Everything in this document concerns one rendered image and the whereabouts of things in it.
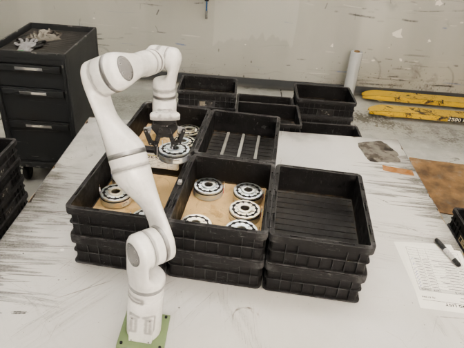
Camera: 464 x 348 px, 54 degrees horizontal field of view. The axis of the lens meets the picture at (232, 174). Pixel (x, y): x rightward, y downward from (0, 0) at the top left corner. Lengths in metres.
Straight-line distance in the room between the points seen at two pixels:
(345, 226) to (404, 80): 3.63
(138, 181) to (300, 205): 0.70
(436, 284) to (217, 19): 3.56
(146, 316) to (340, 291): 0.58
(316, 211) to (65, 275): 0.84
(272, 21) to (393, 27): 1.17
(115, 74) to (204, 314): 0.72
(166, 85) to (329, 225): 0.69
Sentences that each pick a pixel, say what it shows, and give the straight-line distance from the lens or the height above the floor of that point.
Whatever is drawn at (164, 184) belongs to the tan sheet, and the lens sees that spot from 1.64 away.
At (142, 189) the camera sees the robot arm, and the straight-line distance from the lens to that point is 1.07.
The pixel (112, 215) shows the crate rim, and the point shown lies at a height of 0.93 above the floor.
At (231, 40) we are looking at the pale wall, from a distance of 4.68.
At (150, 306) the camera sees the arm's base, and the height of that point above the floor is 0.85.
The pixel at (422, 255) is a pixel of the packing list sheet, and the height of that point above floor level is 0.70.
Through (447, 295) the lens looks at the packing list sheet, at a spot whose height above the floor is 0.70.
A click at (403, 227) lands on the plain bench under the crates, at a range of 1.84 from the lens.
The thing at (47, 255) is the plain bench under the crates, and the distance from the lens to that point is 1.60.
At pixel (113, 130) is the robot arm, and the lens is 1.08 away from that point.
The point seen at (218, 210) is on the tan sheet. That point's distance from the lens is 1.51.
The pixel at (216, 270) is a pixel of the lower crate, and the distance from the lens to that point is 1.40.
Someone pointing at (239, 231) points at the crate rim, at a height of 0.93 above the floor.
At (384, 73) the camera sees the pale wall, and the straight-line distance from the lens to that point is 4.97.
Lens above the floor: 1.74
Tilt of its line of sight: 32 degrees down
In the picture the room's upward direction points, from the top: 4 degrees clockwise
